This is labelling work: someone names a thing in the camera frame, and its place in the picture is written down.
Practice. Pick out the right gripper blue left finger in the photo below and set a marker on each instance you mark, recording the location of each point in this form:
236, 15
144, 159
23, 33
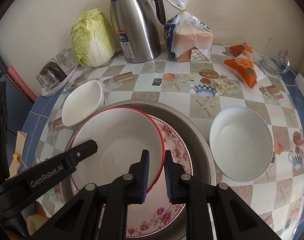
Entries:
144, 173

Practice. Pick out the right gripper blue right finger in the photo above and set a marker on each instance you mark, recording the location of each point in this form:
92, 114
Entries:
169, 174

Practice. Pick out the stainless steel round pan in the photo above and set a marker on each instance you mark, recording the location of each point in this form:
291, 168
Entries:
192, 139

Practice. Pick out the red rimmed floral bowl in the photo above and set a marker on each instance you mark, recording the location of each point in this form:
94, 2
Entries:
121, 133

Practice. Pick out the pink floral round plate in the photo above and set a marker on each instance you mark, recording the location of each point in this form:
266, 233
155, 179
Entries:
125, 191

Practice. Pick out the pale blue white bowl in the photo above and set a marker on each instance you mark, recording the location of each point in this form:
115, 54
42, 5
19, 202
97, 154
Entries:
241, 143

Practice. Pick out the white square bowl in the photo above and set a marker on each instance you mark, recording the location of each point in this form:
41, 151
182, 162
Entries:
82, 103

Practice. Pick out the dark blue refrigerator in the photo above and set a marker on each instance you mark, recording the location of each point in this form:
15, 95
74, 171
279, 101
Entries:
18, 106

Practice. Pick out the patterned plastic tablecloth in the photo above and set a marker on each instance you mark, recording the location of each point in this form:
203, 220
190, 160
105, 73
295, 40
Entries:
200, 90

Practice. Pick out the orange snack packet front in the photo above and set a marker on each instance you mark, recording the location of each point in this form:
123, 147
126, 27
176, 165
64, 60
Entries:
246, 70

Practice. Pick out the orange snack packet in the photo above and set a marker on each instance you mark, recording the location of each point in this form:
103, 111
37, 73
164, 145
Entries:
246, 70
243, 49

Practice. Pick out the oval tray with glasses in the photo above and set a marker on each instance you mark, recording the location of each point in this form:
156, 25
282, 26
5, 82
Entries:
68, 63

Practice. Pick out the bagged sliced bread loaf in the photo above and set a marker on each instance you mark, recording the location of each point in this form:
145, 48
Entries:
187, 38

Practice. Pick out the napa cabbage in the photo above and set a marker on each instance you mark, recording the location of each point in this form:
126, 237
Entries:
92, 39

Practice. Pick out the orange snack packet back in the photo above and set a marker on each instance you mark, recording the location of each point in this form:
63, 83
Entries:
243, 49

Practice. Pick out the stainless steel thermos jug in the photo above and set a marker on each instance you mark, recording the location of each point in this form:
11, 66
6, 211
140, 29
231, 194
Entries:
134, 23

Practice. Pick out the clear glass mug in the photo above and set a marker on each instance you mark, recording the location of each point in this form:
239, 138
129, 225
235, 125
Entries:
275, 58

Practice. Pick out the glass teapot brown handle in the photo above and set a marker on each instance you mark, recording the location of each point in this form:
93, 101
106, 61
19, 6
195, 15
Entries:
51, 75

